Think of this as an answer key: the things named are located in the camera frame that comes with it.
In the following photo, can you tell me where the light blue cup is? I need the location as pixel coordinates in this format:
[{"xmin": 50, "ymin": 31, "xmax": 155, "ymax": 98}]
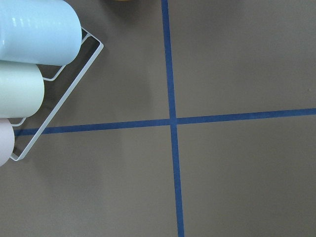
[{"xmin": 0, "ymin": 0, "xmax": 82, "ymax": 66}]

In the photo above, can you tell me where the mint green cup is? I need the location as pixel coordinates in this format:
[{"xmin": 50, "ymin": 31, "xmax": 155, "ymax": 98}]
[{"xmin": 0, "ymin": 61, "xmax": 44, "ymax": 119}]

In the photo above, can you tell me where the pale pink cup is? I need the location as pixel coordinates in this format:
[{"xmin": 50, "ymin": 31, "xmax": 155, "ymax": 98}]
[{"xmin": 0, "ymin": 118, "xmax": 15, "ymax": 166}]

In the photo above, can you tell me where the white wire cup rack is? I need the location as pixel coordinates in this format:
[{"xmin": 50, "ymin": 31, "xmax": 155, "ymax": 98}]
[{"xmin": 10, "ymin": 28, "xmax": 104, "ymax": 161}]

